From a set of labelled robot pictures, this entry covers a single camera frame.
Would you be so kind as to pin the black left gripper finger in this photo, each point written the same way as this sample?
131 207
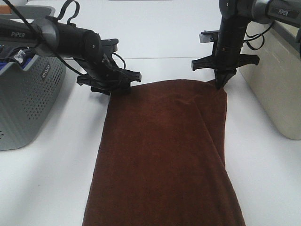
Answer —
121 87
102 90

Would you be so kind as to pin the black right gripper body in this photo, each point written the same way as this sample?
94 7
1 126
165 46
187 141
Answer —
224 59

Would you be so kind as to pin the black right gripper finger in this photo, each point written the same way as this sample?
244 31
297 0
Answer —
226 76
219 78

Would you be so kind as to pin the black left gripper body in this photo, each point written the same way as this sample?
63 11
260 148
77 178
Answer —
105 73

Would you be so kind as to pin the brown towel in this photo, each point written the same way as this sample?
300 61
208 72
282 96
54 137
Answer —
161 159

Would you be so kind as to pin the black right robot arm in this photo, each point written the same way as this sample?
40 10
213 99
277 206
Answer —
228 40

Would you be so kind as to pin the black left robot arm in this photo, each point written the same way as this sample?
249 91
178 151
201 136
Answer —
48 37

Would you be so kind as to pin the beige bin with grey rim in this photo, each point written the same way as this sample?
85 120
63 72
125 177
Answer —
276 80

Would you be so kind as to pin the grey perforated laundry basket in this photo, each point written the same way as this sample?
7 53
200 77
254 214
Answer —
27 95

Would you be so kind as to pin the blue and grey clothes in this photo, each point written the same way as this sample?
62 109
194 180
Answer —
20 55

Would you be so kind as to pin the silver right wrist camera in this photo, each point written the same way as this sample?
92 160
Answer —
208 36

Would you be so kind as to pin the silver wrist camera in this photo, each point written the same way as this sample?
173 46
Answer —
111 44
208 36

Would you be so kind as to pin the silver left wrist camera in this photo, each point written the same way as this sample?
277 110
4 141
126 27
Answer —
111 44

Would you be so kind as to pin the wooden basket handle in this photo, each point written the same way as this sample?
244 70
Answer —
5 10

